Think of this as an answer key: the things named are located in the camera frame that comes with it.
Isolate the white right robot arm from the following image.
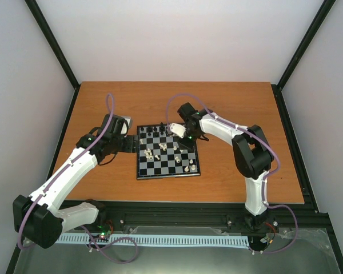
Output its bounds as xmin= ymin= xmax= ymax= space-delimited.
xmin=170 ymin=103 xmax=276 ymax=231

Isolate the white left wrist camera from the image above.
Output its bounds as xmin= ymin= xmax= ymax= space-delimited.
xmin=121 ymin=116 xmax=132 ymax=135

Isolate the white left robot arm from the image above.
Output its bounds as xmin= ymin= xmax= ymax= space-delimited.
xmin=13 ymin=114 xmax=135 ymax=248

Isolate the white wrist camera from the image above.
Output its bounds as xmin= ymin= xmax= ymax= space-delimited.
xmin=169 ymin=123 xmax=186 ymax=138
xmin=121 ymin=116 xmax=132 ymax=135

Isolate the black and grey chessboard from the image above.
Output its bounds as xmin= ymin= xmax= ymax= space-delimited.
xmin=137 ymin=123 xmax=201 ymax=180

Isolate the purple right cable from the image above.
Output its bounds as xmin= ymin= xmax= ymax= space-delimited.
xmin=165 ymin=93 xmax=300 ymax=255

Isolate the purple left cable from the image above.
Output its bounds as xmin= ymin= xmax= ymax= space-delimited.
xmin=17 ymin=92 xmax=139 ymax=263

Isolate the light blue cable duct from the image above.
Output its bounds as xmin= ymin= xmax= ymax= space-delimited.
xmin=56 ymin=233 xmax=249 ymax=249

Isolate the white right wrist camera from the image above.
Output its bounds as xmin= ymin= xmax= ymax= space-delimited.
xmin=169 ymin=123 xmax=186 ymax=138

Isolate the black aluminium frame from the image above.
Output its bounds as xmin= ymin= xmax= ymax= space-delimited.
xmin=13 ymin=1 xmax=343 ymax=273

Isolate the purple cable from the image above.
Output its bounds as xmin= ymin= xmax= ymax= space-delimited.
xmin=17 ymin=92 xmax=139 ymax=263
xmin=165 ymin=93 xmax=300 ymax=255

